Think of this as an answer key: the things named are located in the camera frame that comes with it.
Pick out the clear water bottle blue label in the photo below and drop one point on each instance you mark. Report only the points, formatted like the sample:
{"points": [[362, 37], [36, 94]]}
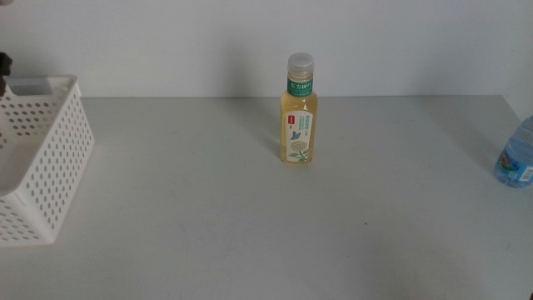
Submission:
{"points": [[518, 160]]}

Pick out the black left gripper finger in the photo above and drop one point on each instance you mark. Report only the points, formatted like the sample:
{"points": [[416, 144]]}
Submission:
{"points": [[5, 64]]}

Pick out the white perforated plastic basket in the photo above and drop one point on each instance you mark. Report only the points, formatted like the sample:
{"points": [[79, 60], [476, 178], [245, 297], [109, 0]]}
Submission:
{"points": [[62, 137]]}

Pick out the yellow tea bottle green label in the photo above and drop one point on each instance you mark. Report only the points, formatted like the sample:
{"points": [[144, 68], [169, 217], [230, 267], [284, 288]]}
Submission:
{"points": [[298, 125]]}

